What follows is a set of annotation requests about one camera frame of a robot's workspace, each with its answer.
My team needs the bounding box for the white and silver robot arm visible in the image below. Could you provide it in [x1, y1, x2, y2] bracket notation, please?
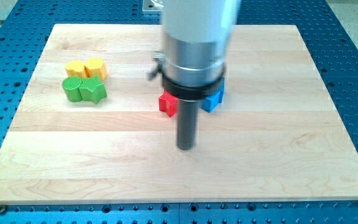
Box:
[155, 0, 241, 101]

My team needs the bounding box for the red star block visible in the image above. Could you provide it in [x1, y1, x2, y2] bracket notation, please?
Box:
[158, 91, 178, 118]

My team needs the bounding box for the green star block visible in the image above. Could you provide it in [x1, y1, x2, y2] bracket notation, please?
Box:
[79, 76, 107, 104]

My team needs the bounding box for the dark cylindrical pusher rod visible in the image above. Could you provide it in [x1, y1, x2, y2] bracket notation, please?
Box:
[177, 100, 199, 150]

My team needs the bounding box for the blue block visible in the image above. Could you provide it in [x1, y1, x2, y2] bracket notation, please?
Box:
[200, 79, 225, 113]

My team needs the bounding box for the yellow hexagon block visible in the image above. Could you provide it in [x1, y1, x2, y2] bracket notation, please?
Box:
[85, 57, 108, 81]

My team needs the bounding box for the light wooden board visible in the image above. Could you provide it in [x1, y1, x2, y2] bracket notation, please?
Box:
[0, 24, 358, 205]

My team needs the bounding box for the yellow heart block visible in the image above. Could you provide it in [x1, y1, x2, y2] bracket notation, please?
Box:
[65, 60, 87, 78]

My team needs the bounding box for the green cylinder block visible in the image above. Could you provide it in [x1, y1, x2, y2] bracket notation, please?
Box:
[62, 76, 82, 102]

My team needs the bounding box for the blue perforated metal base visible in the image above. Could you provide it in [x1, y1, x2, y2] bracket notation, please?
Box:
[0, 0, 358, 223]

